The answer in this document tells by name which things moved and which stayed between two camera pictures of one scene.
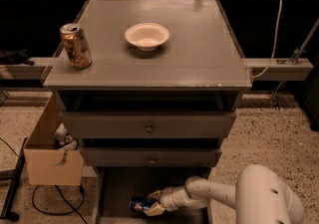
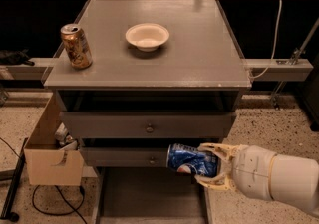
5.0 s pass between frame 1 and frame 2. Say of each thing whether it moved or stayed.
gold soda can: stayed
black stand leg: stayed
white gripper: moved
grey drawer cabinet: stayed
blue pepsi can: moved
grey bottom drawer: stayed
